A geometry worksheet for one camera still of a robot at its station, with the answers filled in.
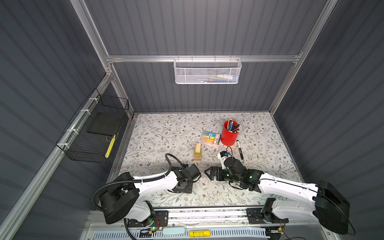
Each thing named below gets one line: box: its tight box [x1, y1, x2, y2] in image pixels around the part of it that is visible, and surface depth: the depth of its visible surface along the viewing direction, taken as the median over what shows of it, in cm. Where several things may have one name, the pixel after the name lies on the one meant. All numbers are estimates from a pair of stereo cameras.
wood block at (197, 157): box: [193, 154, 202, 161], surface depth 95 cm
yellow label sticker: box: [189, 230, 211, 237], surface depth 69 cm
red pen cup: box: [220, 120, 240, 146], surface depth 104 cm
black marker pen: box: [236, 140, 244, 160], surface depth 101 cm
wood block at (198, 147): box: [195, 143, 202, 153], surface depth 91 cm
